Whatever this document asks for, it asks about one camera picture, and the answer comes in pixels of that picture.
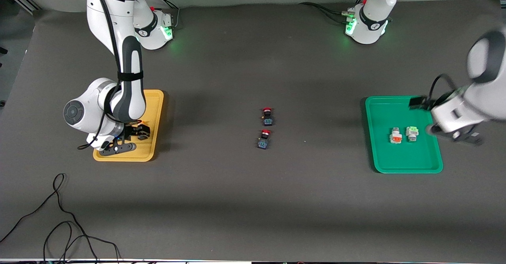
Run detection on yellow plastic tray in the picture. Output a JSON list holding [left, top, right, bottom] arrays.
[[93, 89, 164, 162]]

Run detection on green plastic tray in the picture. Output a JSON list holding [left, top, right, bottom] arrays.
[[365, 95, 444, 174]]

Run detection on dark grey table mat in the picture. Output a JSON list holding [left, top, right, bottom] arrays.
[[0, 0, 506, 261]]

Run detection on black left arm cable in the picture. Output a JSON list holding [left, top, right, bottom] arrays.
[[429, 74, 461, 99]]

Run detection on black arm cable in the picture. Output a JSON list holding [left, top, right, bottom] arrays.
[[78, 0, 143, 151], [429, 74, 461, 99]]

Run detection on loose black cable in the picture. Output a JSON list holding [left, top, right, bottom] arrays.
[[0, 173, 121, 264]]

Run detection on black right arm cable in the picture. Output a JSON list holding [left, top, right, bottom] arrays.
[[78, 0, 143, 151]]

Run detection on black left base cables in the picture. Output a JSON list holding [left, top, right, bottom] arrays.
[[298, 2, 354, 24]]

